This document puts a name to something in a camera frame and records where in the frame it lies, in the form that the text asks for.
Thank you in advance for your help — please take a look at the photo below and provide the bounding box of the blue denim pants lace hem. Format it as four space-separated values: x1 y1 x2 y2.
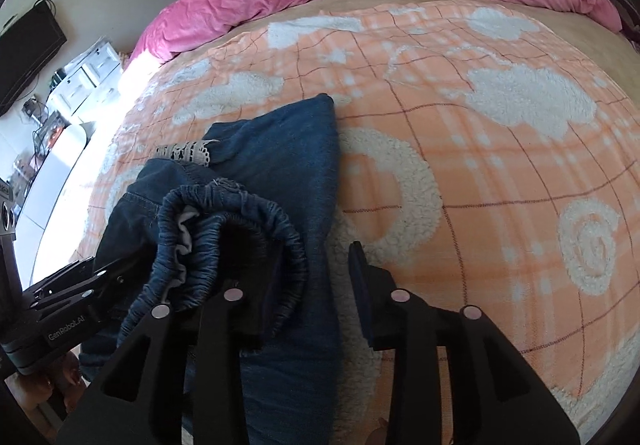
79 94 342 444

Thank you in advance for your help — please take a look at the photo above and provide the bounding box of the orange bear plush blanket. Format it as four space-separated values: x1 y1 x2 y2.
76 0 639 443

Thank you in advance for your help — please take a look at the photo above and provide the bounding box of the white drawer cabinet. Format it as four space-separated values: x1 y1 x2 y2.
46 38 122 124

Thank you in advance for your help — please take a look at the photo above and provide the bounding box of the black wall television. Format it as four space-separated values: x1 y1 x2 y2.
0 0 67 114

